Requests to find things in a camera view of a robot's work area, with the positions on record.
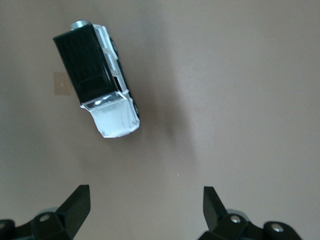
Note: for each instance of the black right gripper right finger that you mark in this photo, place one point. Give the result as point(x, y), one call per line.
point(215, 215)

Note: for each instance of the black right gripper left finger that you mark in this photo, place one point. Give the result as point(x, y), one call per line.
point(72, 212)

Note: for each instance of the white jeep toy black roof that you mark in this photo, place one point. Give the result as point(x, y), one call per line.
point(85, 65)

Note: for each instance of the tan tape patch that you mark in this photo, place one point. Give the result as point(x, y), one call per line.
point(60, 83)

